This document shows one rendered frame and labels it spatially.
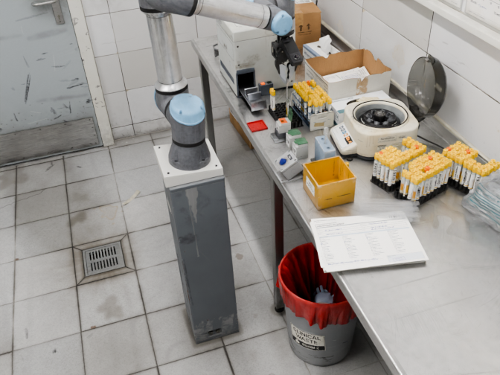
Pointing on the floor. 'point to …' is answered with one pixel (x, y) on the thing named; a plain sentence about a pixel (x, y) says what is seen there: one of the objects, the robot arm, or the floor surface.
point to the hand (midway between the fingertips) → (286, 81)
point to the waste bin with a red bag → (322, 318)
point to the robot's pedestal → (204, 256)
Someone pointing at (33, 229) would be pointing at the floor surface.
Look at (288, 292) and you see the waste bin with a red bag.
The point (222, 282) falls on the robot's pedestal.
